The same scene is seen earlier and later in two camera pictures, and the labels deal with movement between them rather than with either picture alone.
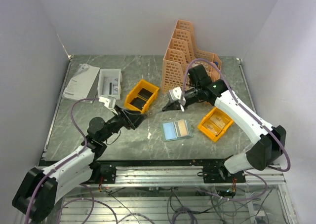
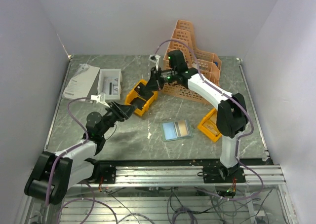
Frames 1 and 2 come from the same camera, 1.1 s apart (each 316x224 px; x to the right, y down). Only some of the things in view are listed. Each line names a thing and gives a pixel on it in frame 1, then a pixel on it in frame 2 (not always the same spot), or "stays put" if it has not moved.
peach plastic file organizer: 181,56 stays put
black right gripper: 173,105 -> 154,82
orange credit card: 182,129 stays put
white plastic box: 109,84 stays put
